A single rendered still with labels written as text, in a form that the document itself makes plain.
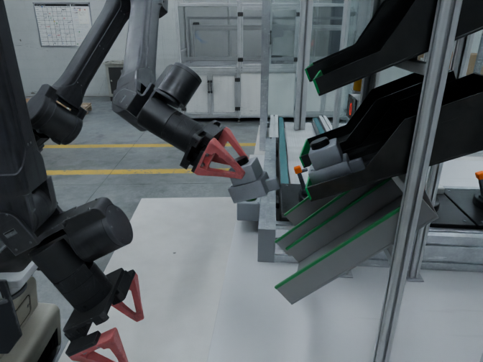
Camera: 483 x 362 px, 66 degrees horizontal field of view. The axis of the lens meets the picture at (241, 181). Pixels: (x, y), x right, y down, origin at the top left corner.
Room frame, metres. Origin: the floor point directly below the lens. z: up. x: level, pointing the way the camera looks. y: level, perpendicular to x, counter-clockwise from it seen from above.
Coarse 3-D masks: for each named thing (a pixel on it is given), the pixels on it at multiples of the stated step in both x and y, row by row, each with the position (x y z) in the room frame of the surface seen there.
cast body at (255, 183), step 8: (240, 160) 0.58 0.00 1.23; (248, 160) 0.59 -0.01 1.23; (256, 160) 0.60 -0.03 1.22; (232, 168) 0.59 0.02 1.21; (248, 168) 0.57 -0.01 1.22; (256, 168) 0.58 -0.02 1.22; (248, 176) 0.57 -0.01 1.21; (256, 176) 0.57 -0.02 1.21; (264, 176) 0.59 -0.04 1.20; (232, 184) 0.60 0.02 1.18; (240, 184) 0.58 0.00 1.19; (248, 184) 0.57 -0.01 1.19; (256, 184) 0.57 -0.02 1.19; (264, 184) 0.57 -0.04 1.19; (272, 184) 0.58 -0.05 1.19; (232, 192) 0.58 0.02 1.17; (240, 192) 0.58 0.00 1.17; (248, 192) 0.57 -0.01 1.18; (256, 192) 0.57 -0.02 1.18; (264, 192) 0.56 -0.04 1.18; (240, 200) 0.58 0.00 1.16
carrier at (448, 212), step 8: (440, 184) 1.05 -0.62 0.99; (440, 192) 1.02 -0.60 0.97; (440, 200) 0.98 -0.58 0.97; (448, 200) 0.98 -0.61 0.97; (440, 208) 0.92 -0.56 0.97; (448, 208) 0.92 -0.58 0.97; (456, 208) 0.92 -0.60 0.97; (440, 216) 0.88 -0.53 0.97; (448, 216) 0.88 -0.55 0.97; (456, 216) 0.88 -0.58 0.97; (464, 216) 0.88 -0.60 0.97; (432, 224) 0.84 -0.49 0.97; (440, 224) 0.84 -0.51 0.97; (448, 224) 0.84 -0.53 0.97; (456, 224) 0.83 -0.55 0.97; (464, 224) 0.83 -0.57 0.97; (472, 224) 0.83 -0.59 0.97
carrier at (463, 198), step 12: (444, 192) 1.03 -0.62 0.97; (456, 192) 1.03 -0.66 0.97; (468, 192) 1.03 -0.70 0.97; (480, 192) 0.99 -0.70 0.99; (456, 204) 0.95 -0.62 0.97; (468, 204) 0.95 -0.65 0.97; (480, 204) 0.93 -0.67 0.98; (468, 216) 0.88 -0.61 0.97; (480, 216) 0.88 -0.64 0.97; (480, 228) 0.83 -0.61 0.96
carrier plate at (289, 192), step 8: (280, 184) 1.10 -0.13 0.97; (288, 184) 1.10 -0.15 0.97; (296, 184) 1.10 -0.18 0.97; (280, 192) 1.04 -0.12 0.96; (288, 192) 1.03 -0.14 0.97; (296, 192) 1.03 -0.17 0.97; (280, 200) 1.01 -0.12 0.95; (288, 200) 0.98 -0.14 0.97; (296, 200) 0.98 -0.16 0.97; (288, 208) 0.92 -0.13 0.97
